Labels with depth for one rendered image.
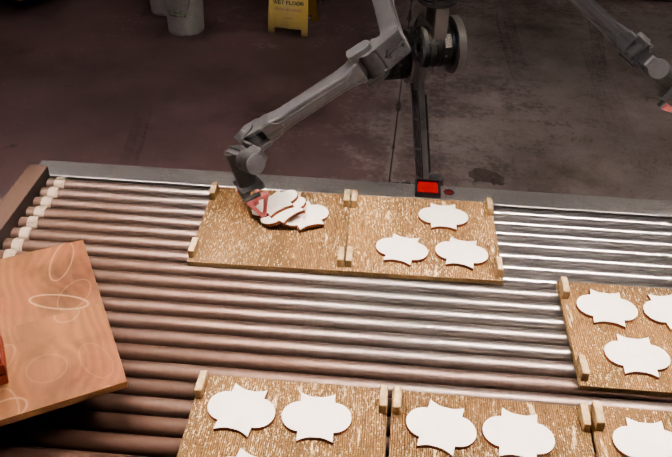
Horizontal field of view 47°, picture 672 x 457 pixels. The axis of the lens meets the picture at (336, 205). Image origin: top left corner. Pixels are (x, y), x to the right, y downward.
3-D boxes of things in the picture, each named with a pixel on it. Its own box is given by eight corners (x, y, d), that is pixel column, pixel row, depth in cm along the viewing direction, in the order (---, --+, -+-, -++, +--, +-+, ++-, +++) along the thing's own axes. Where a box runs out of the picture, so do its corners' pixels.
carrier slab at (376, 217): (351, 198, 227) (351, 194, 227) (490, 206, 226) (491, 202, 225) (344, 275, 199) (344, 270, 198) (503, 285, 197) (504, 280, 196)
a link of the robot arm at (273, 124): (386, 66, 207) (366, 36, 200) (391, 75, 202) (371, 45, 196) (256, 150, 215) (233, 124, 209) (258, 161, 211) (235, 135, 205)
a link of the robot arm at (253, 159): (265, 143, 214) (247, 122, 209) (287, 150, 205) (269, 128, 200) (237, 174, 211) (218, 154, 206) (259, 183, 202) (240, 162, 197)
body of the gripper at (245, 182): (255, 177, 217) (246, 154, 214) (266, 189, 209) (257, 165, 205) (234, 186, 216) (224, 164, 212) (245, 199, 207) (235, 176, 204)
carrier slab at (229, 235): (213, 190, 229) (213, 186, 228) (350, 198, 227) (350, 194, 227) (187, 266, 201) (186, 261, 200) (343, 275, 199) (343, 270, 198)
